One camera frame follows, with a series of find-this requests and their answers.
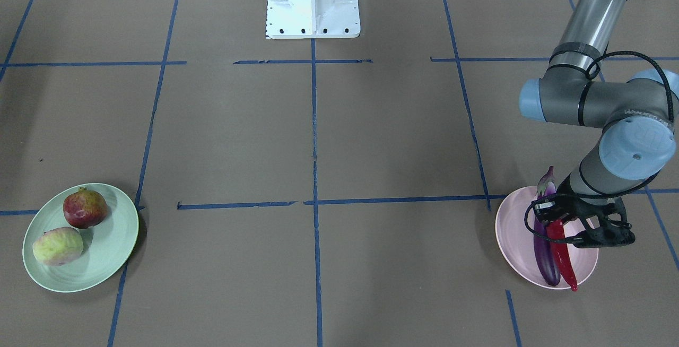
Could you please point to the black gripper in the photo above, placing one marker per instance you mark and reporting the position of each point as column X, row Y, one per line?
column 568, row 202

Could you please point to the purple eggplant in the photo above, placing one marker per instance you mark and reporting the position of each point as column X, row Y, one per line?
column 542, row 249

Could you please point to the red chili pepper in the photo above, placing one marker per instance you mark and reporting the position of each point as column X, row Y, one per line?
column 560, row 253

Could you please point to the red pomegranate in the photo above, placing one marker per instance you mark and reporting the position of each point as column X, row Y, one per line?
column 85, row 208

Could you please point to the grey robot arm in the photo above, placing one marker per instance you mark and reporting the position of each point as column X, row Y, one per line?
column 636, row 118

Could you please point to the pink plate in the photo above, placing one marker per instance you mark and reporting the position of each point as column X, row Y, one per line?
column 516, row 242

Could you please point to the green plate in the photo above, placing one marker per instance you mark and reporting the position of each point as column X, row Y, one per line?
column 106, row 246

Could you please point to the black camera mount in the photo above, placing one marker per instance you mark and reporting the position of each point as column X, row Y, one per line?
column 604, row 226

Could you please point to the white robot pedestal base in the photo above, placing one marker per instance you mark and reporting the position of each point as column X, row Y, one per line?
column 288, row 19

